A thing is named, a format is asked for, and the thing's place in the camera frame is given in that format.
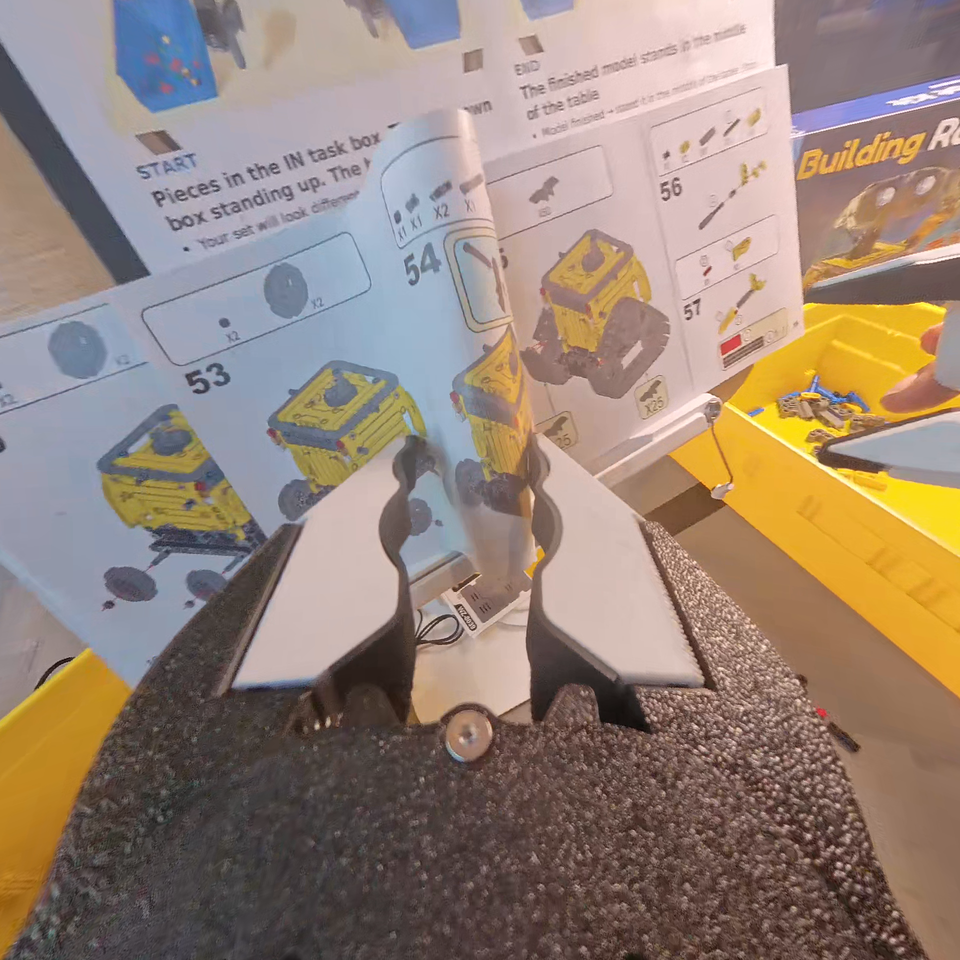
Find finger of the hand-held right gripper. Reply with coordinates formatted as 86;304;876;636
808;253;960;306
816;407;960;490

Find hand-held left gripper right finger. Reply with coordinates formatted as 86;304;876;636
526;435;708;730

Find blue toy kit box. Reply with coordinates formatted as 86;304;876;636
791;75;960;295

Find grey desk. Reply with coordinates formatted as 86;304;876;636
0;480;960;960

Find pile of red black pins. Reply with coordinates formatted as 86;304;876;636
813;701;862;753

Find person's right hand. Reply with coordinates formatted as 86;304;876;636
879;322;960;415

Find white instruction booklet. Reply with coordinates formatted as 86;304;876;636
0;63;807;687

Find heap of grey brick parts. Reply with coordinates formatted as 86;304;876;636
750;367;894;492

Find yellow plastic storage bin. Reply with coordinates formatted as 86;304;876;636
0;648;135;946
667;302;960;699

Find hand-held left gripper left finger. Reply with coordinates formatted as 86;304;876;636
228;438;420;725

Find white printed task sheet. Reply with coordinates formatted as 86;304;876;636
0;0;777;286

